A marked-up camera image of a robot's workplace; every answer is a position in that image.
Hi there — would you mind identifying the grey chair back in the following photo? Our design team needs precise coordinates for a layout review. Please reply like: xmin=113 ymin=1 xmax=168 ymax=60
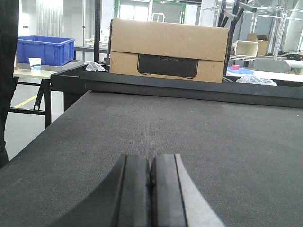
xmin=253 ymin=58 xmax=291 ymax=73

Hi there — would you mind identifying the white paper cup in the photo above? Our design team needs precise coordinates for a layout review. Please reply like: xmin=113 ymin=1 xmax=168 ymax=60
xmin=29 ymin=57 xmax=42 ymax=73

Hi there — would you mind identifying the black vertical post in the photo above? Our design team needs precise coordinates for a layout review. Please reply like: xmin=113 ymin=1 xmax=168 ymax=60
xmin=94 ymin=0 xmax=102 ymax=63

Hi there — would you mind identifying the clear plastic bag left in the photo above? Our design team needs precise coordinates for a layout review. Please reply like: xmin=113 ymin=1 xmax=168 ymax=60
xmin=85 ymin=62 xmax=108 ymax=72

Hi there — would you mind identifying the small cardboard box far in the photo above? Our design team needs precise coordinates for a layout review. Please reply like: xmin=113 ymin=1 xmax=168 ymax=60
xmin=247 ymin=33 xmax=268 ymax=55

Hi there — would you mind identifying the blue plastic crate on table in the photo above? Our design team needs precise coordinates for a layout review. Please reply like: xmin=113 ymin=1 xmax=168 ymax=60
xmin=17 ymin=35 xmax=75 ymax=66

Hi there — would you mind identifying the clear plastic bag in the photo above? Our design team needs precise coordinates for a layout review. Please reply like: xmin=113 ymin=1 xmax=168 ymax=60
xmin=85 ymin=62 xmax=108 ymax=72
xmin=236 ymin=74 xmax=277 ymax=86

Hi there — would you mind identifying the dark conveyor belt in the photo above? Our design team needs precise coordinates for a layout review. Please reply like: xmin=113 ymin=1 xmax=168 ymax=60
xmin=0 ymin=92 xmax=303 ymax=227

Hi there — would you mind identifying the folding table with black legs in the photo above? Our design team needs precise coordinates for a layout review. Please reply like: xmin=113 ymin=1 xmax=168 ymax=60
xmin=7 ymin=60 xmax=85 ymax=130

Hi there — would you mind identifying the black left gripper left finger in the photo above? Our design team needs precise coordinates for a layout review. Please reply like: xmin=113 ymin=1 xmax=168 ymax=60
xmin=51 ymin=155 xmax=150 ymax=227

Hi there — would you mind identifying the large cardboard box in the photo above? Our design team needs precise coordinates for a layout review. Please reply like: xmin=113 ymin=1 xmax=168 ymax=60
xmin=110 ymin=18 xmax=229 ymax=83

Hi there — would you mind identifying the white open box far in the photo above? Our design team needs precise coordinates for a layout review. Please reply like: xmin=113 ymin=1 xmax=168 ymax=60
xmin=234 ymin=40 xmax=258 ymax=57

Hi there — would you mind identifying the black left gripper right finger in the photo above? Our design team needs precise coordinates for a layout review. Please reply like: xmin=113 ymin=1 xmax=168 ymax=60
xmin=151 ymin=154 xmax=225 ymax=227

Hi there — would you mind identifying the black conveyor side rail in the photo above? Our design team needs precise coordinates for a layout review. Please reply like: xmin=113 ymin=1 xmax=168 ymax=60
xmin=51 ymin=65 xmax=303 ymax=108

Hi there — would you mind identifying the blue tray on table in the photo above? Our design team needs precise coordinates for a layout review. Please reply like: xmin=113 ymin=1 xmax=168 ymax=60
xmin=227 ymin=67 xmax=254 ymax=74

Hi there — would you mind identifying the clear plastic bag right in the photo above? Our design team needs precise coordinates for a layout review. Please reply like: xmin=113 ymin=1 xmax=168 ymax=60
xmin=236 ymin=74 xmax=277 ymax=86

